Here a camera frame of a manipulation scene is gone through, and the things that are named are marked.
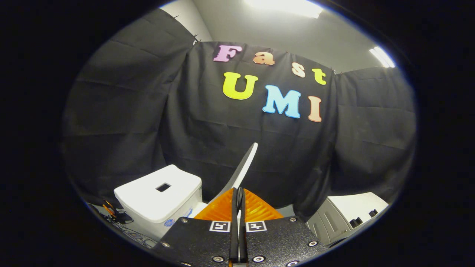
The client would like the white toilet tank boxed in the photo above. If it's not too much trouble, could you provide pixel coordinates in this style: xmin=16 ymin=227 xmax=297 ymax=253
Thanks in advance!
xmin=114 ymin=164 xmax=203 ymax=242

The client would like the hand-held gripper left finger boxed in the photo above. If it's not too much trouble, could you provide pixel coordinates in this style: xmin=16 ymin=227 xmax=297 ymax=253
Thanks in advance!
xmin=153 ymin=188 xmax=239 ymax=267

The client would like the black backdrop cloth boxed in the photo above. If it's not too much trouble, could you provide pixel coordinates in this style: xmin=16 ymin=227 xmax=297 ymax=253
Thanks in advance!
xmin=61 ymin=7 xmax=418 ymax=223

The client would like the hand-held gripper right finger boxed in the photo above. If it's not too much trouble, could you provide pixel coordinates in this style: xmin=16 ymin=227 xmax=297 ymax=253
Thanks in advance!
xmin=240 ymin=188 xmax=328 ymax=267

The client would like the grey cabinet with white top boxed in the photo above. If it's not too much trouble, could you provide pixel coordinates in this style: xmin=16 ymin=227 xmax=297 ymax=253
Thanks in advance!
xmin=306 ymin=192 xmax=389 ymax=247

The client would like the black cable bundle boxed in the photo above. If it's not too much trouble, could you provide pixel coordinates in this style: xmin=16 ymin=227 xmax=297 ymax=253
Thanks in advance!
xmin=86 ymin=200 xmax=158 ymax=250

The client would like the large ceiling light panel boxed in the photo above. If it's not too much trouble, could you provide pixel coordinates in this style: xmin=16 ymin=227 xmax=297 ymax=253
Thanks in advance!
xmin=244 ymin=0 xmax=324 ymax=19

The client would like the small orange object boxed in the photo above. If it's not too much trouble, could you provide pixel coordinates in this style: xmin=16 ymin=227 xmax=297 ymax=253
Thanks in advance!
xmin=103 ymin=200 xmax=117 ymax=219

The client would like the small ceiling light panel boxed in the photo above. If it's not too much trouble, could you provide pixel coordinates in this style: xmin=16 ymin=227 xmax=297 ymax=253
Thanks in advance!
xmin=369 ymin=46 xmax=396 ymax=69

